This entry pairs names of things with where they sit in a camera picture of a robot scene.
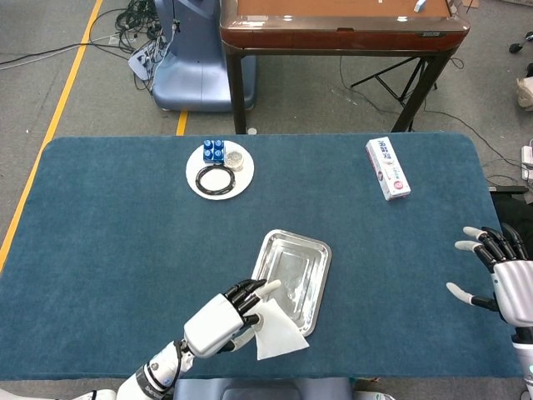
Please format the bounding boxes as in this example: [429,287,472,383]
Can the black rubber ring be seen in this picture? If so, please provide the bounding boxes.
[195,165,237,196]

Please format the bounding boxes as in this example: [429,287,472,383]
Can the brown mahjong table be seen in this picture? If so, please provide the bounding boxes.
[219,0,471,134]

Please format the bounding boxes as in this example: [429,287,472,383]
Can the blue felt table cover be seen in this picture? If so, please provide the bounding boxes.
[0,132,516,381]

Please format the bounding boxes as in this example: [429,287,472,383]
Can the black tripod stand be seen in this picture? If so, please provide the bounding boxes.
[351,56,438,109]

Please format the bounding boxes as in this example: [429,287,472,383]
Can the black bag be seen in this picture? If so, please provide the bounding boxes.
[489,185,533,262]

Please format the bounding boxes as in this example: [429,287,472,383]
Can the beige crumpled bag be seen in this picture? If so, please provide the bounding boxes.
[516,77,533,109]

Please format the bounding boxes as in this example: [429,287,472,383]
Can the white round plate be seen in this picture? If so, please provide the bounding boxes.
[185,140,256,202]

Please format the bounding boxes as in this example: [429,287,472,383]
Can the tangled floor cables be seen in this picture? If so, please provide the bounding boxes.
[112,0,176,91]

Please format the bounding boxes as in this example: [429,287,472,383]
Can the white pink toothpaste box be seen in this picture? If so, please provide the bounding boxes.
[365,136,412,203]

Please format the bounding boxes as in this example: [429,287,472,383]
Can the clear jar of small parts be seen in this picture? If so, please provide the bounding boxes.
[223,150,247,172]

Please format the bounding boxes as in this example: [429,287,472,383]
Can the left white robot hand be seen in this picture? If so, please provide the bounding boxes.
[182,278,283,359]

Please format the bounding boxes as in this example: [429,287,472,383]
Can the stainless steel tray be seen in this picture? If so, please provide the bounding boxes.
[242,228,333,338]

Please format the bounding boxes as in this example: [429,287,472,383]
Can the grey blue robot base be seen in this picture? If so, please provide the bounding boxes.
[172,377,355,400]

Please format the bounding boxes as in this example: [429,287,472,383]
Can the black chair caster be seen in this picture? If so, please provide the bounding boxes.
[508,32,533,54]

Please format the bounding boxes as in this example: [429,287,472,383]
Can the white power strip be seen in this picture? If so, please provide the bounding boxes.
[520,144,533,181]

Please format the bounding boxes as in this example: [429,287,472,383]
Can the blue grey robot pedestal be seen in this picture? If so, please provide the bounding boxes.
[152,0,257,113]

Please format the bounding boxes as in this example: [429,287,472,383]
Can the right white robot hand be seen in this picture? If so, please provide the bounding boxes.
[446,223,533,328]

